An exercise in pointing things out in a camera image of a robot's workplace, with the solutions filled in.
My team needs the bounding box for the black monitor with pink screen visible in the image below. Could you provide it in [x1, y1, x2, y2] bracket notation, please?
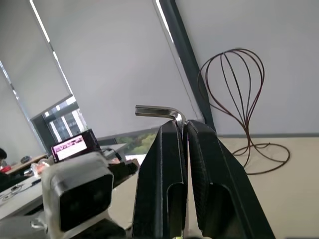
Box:
[50, 128, 102, 164]

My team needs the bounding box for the silver hex key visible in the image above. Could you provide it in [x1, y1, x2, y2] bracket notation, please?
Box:
[135, 105, 191, 239]

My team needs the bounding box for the wooden desk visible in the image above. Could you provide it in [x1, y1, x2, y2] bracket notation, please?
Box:
[4, 153, 48, 175]

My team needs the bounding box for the dark grey window pillar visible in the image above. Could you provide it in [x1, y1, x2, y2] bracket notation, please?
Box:
[158, 0, 218, 136]

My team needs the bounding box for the white roller blind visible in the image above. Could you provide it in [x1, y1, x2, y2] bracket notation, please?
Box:
[31, 0, 205, 140]
[0, 0, 73, 118]

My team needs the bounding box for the white and black camera head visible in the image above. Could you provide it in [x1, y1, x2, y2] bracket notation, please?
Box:
[40, 151, 114, 238]

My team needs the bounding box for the white desk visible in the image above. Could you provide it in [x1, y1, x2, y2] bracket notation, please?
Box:
[0, 174, 45, 220]

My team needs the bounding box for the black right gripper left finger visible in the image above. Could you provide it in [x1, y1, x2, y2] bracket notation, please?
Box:
[131, 120, 188, 239]

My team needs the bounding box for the dark wire balloon-shaped stand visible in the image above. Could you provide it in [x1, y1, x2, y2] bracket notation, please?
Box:
[197, 48, 291, 176]

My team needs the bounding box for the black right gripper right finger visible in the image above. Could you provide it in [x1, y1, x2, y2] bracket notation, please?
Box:
[186, 119, 275, 239]

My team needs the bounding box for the person in red clothing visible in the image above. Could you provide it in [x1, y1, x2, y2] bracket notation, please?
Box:
[0, 147, 10, 178]

